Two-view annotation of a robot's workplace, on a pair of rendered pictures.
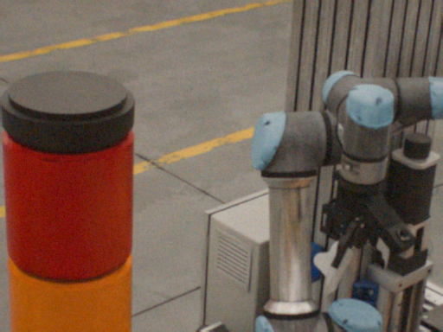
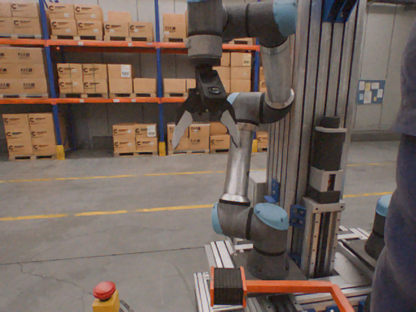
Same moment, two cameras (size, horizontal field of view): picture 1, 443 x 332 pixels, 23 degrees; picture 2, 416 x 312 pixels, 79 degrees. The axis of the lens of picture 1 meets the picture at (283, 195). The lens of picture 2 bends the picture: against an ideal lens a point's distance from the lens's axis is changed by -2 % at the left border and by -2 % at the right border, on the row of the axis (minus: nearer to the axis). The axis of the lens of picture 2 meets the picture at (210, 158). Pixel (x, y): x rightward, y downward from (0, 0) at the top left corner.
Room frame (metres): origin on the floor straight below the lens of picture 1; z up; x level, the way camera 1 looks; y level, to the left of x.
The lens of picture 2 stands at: (1.16, -0.51, 1.64)
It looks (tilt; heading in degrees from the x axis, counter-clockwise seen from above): 14 degrees down; 37
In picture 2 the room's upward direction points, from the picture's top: straight up
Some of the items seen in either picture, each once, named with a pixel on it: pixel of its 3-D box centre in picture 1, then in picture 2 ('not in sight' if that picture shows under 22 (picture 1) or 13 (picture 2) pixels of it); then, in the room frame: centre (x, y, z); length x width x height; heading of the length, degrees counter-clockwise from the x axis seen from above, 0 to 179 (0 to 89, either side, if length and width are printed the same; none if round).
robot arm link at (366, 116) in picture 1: (367, 122); (205, 11); (1.64, -0.13, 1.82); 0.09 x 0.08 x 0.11; 17
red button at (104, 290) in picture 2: not in sight; (104, 292); (1.52, 0.20, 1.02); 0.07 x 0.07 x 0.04
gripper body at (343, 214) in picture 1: (354, 207); (204, 88); (1.64, -0.12, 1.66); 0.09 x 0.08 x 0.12; 47
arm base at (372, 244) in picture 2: not in sight; (387, 242); (2.30, -0.51, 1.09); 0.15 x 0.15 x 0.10
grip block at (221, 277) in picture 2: not in sight; (227, 285); (1.62, -0.21, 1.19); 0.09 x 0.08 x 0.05; 36
